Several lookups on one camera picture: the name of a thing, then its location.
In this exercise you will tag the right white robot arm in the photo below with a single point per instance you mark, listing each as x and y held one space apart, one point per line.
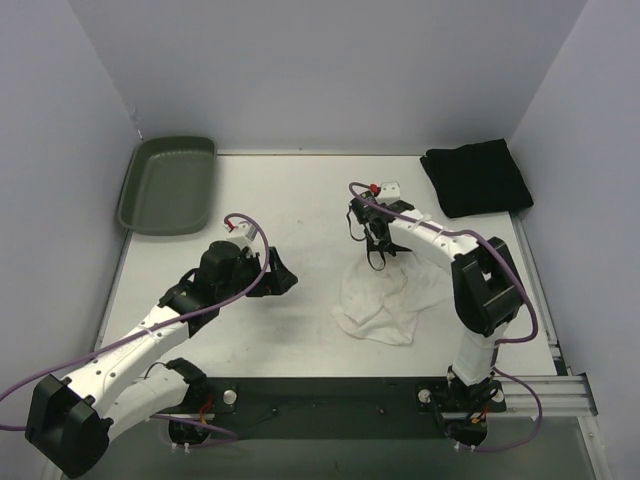
482 272

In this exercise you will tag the white t-shirt with robot print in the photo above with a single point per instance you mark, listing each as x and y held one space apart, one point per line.
385 306

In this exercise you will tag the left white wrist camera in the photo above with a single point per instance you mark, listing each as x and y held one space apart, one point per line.
243 235

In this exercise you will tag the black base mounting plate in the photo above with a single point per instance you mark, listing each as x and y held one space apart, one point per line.
365 408

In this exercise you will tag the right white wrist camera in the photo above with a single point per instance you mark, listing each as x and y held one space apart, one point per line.
386 193

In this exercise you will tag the aluminium extrusion rail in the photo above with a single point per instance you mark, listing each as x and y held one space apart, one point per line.
559 396

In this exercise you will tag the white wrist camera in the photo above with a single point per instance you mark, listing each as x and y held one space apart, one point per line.
386 193
243 235

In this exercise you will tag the dark green plastic tray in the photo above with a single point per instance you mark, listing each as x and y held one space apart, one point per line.
168 185

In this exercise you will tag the folded black t-shirt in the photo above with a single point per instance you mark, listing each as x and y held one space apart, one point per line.
476 179

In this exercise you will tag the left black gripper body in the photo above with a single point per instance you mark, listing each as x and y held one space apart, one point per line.
273 271

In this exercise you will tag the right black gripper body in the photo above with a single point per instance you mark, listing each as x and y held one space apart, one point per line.
378 240

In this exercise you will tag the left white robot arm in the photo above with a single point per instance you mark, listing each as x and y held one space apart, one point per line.
72 420

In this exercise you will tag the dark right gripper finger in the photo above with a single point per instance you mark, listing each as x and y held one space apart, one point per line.
370 255
384 248

